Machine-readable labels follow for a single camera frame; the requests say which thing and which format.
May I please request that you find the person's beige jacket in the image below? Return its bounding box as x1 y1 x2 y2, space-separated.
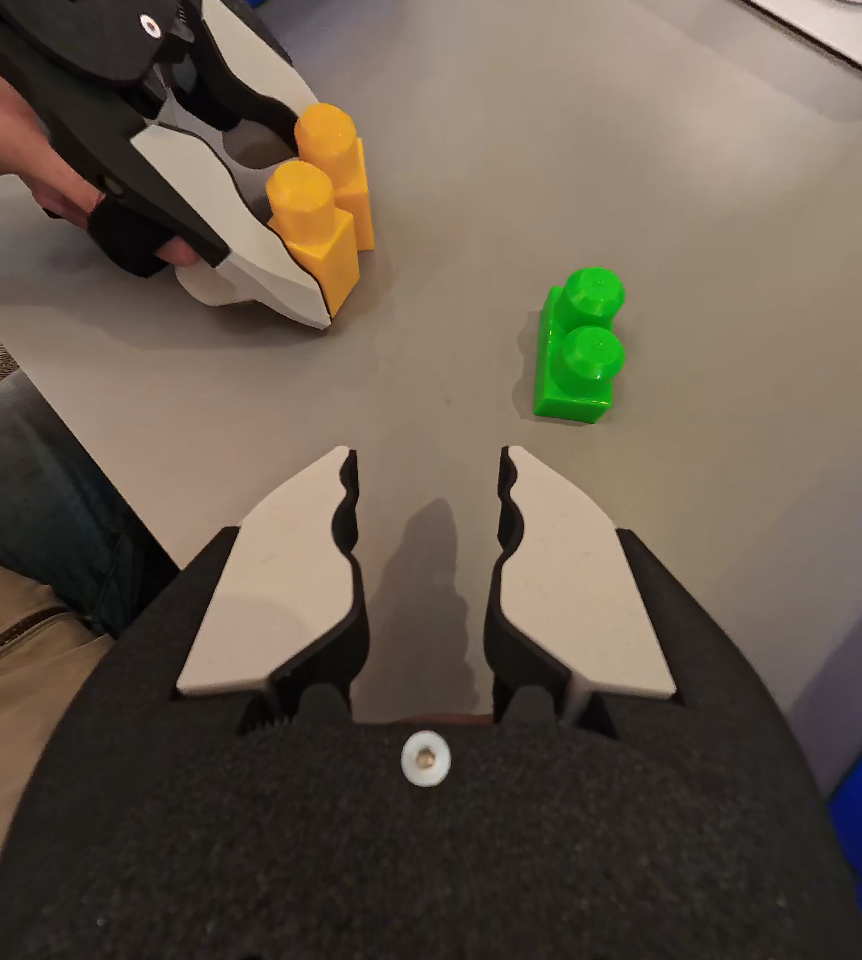
0 545 117 939

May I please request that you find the person's jeans leg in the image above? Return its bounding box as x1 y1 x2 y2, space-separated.
0 371 180 640

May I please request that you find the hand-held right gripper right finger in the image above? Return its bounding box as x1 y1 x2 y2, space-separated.
484 444 682 703

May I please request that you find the orange mega block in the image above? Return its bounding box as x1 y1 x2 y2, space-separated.
293 102 378 253
265 159 361 321

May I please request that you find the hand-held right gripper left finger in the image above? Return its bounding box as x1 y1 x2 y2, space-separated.
175 446 370 699

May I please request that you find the white board stand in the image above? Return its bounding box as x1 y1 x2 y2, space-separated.
743 0 862 94

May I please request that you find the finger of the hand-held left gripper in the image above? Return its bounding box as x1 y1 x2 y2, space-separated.
128 125 331 330
199 0 322 124

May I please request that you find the green mega block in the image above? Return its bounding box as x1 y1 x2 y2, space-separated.
532 266 630 427

